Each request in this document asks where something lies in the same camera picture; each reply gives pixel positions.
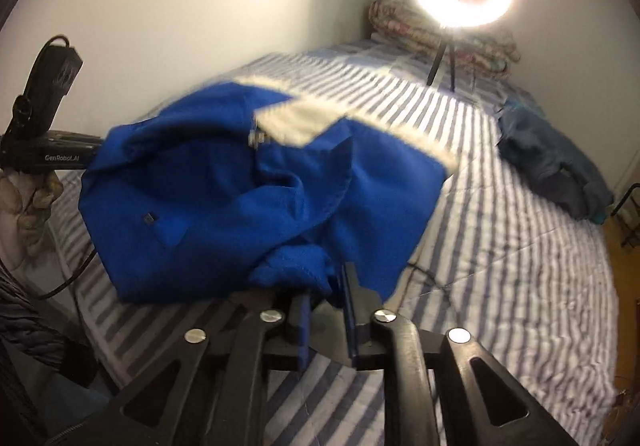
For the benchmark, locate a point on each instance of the dark blue fleece garment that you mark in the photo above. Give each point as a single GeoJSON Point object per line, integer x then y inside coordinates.
{"type": "Point", "coordinates": [552, 165]}

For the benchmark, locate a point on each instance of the folded floral quilt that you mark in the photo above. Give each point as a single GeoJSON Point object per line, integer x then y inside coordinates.
{"type": "Point", "coordinates": [486, 50]}

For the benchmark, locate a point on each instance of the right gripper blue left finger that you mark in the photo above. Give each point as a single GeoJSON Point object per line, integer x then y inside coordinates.
{"type": "Point", "coordinates": [298, 328]}

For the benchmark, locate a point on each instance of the left hand in beige glove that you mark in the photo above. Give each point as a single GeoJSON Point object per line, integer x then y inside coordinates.
{"type": "Point", "coordinates": [26, 202]}

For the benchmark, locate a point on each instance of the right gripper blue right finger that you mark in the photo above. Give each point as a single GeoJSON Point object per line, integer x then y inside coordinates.
{"type": "Point", "coordinates": [359, 304]}

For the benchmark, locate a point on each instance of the black clothes rack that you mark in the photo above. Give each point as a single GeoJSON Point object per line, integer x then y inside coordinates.
{"type": "Point", "coordinates": [626, 213]}

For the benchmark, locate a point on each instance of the beige and blue KEBER jacket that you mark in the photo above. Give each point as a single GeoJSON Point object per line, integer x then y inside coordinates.
{"type": "Point", "coordinates": [244, 185]}

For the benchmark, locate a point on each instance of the striped blue white bed quilt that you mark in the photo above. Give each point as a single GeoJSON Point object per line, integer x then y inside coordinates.
{"type": "Point", "coordinates": [533, 285]}

